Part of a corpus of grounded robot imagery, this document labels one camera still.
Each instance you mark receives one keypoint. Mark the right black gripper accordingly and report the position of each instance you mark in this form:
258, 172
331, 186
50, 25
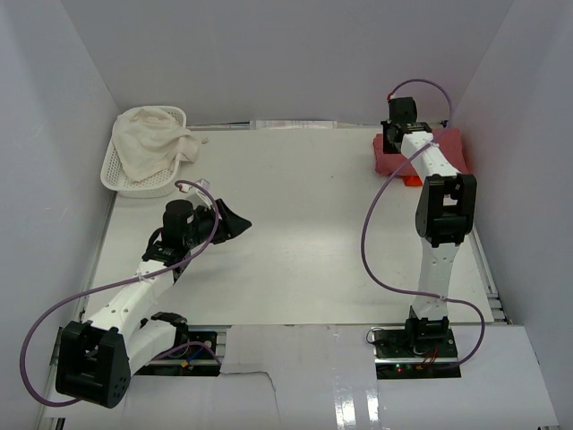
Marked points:
388, 149

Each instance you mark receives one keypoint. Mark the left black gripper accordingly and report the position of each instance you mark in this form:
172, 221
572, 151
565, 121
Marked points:
231, 226

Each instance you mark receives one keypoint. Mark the pink t shirt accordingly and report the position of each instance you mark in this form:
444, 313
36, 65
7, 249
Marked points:
450, 145

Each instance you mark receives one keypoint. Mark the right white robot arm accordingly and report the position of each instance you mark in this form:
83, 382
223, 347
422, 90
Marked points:
444, 217

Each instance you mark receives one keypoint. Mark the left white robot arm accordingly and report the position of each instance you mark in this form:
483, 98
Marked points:
98, 358

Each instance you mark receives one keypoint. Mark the folded orange t shirt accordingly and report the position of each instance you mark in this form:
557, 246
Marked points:
412, 181

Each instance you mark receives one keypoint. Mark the paper sheet at back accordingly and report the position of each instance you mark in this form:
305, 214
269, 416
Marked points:
282, 124

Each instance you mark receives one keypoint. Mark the cream white t shirt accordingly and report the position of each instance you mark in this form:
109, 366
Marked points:
148, 140

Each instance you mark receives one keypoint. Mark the white plastic basket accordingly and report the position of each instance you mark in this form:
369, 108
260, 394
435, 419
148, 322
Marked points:
113, 177

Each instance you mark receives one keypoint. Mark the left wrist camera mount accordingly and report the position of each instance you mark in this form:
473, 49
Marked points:
194, 192

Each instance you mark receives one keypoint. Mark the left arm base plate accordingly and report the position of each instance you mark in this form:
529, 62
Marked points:
192, 361

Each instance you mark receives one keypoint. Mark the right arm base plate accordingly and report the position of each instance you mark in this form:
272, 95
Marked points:
412, 354

